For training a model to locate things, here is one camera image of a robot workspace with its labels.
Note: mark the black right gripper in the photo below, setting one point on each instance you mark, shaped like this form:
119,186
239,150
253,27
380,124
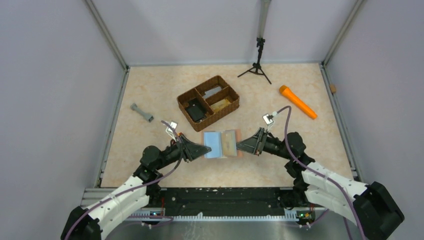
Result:
261,142

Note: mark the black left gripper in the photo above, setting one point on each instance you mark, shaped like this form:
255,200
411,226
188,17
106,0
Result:
184,148

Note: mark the brown leather card holder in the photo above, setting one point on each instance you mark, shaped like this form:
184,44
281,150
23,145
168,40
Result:
213,140

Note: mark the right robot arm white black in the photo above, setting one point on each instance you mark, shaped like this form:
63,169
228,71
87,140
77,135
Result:
369,206

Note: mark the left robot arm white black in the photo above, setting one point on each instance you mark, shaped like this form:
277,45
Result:
98,220

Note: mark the gold VIP credit card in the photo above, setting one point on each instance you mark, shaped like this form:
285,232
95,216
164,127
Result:
228,143

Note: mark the gold card in basket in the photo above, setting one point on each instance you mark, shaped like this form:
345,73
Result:
219,105

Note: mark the silver card in basket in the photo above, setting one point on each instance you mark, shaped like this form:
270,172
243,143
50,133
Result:
212,91

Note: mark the black object in basket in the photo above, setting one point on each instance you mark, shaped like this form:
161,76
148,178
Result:
196,111

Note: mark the brown wicker divided basket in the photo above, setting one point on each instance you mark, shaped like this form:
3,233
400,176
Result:
198,91

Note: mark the orange flashlight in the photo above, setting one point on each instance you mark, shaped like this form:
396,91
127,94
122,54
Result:
286,92

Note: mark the grey plastic connector piece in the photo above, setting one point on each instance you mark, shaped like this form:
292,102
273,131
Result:
147,116

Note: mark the black mini tripod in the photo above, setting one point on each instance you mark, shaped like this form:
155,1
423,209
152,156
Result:
256,68

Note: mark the small tan block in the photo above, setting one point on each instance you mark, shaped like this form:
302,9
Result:
332,88

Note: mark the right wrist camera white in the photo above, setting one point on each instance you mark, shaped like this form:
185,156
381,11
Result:
269,121

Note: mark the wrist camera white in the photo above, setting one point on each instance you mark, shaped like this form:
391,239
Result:
171,129
269,121

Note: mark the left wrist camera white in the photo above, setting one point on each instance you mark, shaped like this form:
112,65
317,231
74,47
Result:
171,129

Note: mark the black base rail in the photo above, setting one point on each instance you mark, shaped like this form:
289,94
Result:
238,202

